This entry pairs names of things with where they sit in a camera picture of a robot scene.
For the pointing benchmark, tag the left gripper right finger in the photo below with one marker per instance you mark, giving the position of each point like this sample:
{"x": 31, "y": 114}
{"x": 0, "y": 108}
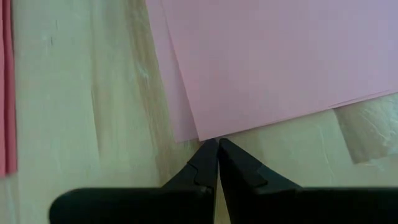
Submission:
{"x": 295, "y": 205}

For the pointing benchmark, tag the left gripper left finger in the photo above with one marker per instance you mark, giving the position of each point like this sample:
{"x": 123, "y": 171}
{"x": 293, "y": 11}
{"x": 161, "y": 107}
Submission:
{"x": 140, "y": 205}

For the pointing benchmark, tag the pink paper sheet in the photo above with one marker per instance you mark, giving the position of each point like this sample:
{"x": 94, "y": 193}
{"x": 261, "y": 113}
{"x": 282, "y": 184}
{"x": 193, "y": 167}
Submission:
{"x": 175, "y": 93}
{"x": 280, "y": 62}

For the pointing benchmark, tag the red paper sheet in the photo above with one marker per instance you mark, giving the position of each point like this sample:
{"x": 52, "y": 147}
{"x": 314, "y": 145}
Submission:
{"x": 9, "y": 93}

